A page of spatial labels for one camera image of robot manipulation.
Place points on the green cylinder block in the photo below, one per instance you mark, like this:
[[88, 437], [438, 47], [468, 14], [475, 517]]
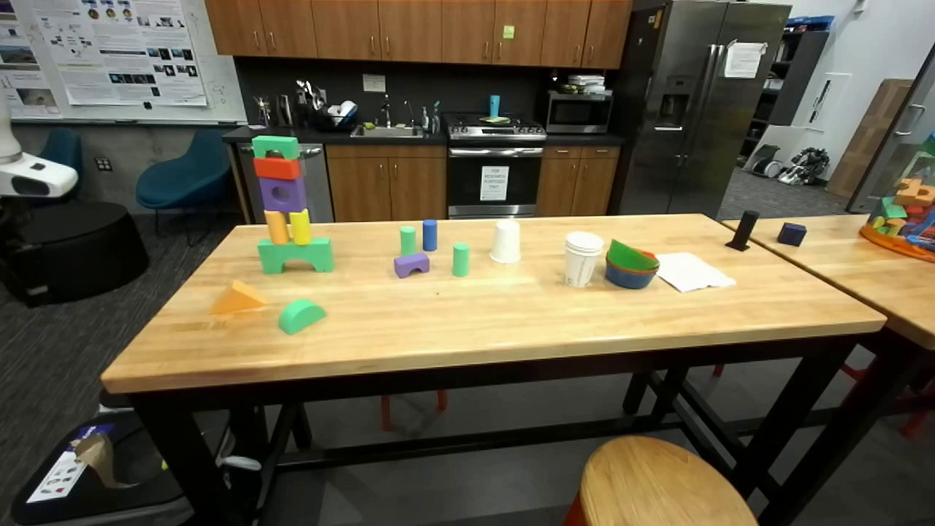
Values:
[[406, 241], [459, 261]]

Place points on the steel sink with faucet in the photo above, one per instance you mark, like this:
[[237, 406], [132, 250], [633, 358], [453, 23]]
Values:
[[390, 128]]

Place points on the white paper napkin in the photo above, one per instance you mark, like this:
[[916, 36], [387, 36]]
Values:
[[694, 273]]

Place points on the blue cylinder block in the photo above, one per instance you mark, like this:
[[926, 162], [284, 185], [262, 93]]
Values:
[[430, 235]]

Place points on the pile of floor gear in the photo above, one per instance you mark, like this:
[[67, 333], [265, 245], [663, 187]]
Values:
[[793, 168]]

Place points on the steel refrigerator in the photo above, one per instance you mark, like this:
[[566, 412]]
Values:
[[704, 125]]

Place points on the white paper notice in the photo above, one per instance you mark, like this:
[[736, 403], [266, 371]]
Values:
[[494, 182], [745, 60]]

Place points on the steel oven with stove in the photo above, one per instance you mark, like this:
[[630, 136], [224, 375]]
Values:
[[526, 178]]

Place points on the white dishes stack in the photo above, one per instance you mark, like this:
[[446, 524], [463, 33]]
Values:
[[585, 85]]

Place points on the teal lounge chair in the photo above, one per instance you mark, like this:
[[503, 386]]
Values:
[[62, 149], [184, 178]]

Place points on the orange flat block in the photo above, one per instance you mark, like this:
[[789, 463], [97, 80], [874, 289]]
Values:
[[237, 298]]

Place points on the glass door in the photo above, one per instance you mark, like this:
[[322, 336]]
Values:
[[900, 136]]

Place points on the black cylindrical post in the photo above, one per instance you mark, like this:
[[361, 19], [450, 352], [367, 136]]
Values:
[[742, 229]]

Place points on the small green arch block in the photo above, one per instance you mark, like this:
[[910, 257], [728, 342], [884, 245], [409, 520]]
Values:
[[276, 147]]

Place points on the white tapered plastic cup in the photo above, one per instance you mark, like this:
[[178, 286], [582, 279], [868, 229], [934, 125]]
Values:
[[503, 241]]

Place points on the green bowl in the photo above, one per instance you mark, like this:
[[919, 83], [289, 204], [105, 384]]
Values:
[[633, 257]]

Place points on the white ribbed cup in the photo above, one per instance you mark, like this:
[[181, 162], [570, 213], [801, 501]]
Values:
[[582, 261]]

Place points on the blue cup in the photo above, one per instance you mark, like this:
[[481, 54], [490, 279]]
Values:
[[494, 106]]

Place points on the blue bowl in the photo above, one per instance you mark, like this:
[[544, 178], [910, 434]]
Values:
[[630, 279]]

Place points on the dark blue cube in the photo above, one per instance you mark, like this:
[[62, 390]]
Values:
[[789, 235]]

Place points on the steel microwave oven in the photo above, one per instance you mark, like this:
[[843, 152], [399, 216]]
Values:
[[577, 111]]

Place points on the yellow green sticker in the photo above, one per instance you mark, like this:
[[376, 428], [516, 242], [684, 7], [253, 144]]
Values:
[[507, 29]]

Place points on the colourful toy block pile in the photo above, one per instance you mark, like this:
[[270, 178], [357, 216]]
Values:
[[907, 209]]

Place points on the black floor bin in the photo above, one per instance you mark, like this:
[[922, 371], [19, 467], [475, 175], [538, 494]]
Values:
[[67, 486]]

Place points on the black metal table frame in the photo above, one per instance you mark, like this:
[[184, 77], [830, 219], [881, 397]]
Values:
[[843, 438]]

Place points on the black round ottoman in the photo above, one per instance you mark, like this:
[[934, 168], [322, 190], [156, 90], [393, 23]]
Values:
[[67, 251]]

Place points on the black shelving unit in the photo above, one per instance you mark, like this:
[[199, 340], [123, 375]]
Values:
[[799, 77]]

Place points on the purple block with hole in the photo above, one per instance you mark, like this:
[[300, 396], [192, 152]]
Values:
[[272, 194]]

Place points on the small purple arch block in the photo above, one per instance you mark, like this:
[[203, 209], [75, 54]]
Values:
[[414, 261]]

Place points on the orange toy tray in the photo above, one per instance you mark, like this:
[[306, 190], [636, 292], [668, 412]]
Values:
[[891, 242]]

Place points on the red rectangular block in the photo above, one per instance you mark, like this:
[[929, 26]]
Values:
[[278, 168]]

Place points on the brown wooden base cabinet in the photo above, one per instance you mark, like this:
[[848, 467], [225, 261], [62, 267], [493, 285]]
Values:
[[383, 182], [577, 178]]

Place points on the brown wooden board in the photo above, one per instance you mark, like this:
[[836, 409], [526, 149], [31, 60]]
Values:
[[871, 136]]

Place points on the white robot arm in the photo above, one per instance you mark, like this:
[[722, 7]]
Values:
[[32, 175]]

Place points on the yellow cylinder block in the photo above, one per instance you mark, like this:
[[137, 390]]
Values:
[[300, 225]]

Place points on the long wooden table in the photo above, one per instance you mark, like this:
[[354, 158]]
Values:
[[184, 447]]

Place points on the brown wooden wall cabinets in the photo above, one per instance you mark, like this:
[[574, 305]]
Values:
[[390, 29]]

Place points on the white wall outlet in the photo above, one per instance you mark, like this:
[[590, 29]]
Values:
[[376, 85]]

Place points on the green half-round block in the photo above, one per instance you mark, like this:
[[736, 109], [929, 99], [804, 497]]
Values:
[[301, 315]]

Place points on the dish rack with dishes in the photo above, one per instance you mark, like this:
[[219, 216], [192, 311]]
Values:
[[330, 111]]

